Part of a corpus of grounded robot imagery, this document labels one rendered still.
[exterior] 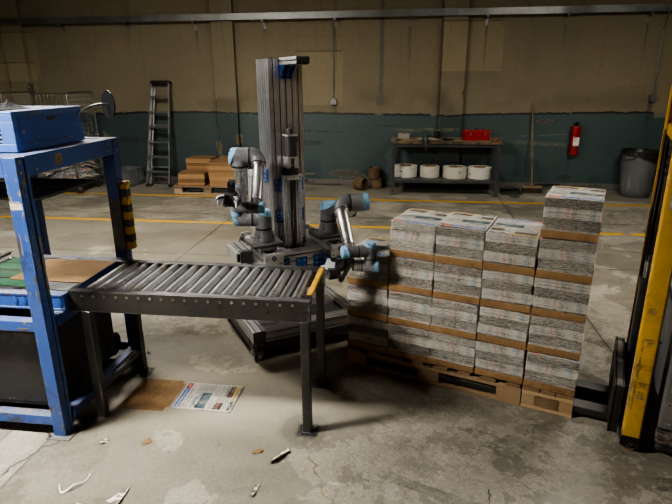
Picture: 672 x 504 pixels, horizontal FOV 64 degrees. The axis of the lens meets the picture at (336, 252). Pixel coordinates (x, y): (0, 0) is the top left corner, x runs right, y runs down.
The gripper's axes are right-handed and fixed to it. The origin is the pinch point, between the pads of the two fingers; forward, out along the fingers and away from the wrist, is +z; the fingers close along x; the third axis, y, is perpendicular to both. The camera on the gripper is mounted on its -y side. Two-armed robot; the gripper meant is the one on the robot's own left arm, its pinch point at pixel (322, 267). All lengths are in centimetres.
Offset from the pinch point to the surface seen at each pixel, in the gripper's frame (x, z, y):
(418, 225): -2, -58, 29
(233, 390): 27, 54, -76
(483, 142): -592, -170, 13
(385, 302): -7.5, -39.5, -25.0
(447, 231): 4, -75, 27
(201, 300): 64, 55, 2
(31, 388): 75, 155, -52
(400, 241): -6, -48, 17
